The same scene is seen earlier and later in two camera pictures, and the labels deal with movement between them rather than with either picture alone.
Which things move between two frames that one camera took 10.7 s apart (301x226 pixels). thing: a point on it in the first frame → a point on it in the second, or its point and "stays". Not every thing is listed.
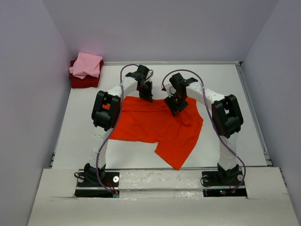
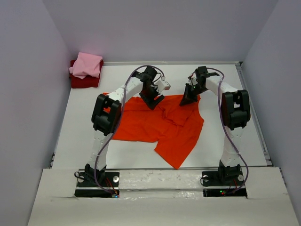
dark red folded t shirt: (87, 82) stays
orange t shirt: (140, 121) stays
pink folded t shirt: (86, 64) stays
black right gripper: (169, 102) → (187, 98)
